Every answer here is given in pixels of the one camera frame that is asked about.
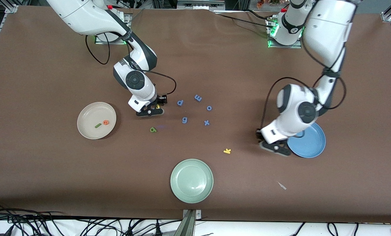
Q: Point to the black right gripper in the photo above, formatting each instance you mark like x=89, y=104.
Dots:
x=161, y=99

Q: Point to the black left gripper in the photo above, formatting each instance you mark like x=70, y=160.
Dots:
x=258, y=134

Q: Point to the green foam letter a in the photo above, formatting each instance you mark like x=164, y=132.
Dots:
x=153, y=130

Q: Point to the yellow foam letter k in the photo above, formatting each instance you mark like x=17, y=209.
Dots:
x=227, y=151

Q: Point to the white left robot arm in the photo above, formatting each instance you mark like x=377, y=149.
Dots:
x=326, y=32

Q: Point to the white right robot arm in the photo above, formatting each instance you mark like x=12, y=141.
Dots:
x=84, y=16

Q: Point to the blue foam letter p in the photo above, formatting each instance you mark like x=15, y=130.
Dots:
x=180, y=102

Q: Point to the blue foam letter m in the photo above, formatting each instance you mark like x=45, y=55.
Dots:
x=198, y=98

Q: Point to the blue round plate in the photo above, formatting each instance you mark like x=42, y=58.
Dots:
x=310, y=144

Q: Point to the small white tape scrap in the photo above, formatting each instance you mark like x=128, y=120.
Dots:
x=282, y=186

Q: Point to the beige round plate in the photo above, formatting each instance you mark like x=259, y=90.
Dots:
x=90, y=131

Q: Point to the pale green round plate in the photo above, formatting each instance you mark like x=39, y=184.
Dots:
x=191, y=181

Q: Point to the grey metal box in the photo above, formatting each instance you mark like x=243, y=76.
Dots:
x=200, y=4

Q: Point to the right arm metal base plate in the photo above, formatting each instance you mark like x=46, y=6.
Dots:
x=99, y=42

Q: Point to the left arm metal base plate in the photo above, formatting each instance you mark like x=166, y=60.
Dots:
x=297, y=46

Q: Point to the aluminium profile post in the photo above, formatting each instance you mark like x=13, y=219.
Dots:
x=188, y=224

